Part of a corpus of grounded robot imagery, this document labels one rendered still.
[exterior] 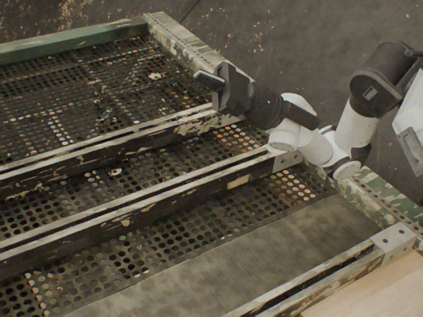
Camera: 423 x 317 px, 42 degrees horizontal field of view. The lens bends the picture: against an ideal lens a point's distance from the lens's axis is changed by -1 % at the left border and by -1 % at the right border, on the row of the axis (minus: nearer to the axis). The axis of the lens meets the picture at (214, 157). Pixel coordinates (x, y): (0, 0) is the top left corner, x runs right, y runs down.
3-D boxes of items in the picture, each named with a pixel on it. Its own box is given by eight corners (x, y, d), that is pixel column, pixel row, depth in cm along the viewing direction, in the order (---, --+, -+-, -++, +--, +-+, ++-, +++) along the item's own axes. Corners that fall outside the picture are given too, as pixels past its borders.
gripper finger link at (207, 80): (201, 69, 109) (225, 82, 113) (192, 77, 111) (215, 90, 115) (201, 75, 108) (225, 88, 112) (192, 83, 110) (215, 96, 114)
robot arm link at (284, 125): (252, 92, 125) (287, 110, 131) (242, 135, 122) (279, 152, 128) (287, 83, 116) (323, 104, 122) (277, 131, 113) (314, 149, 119)
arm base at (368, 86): (372, 67, 134) (383, 30, 125) (421, 91, 129) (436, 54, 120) (342, 102, 126) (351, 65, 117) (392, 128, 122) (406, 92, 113)
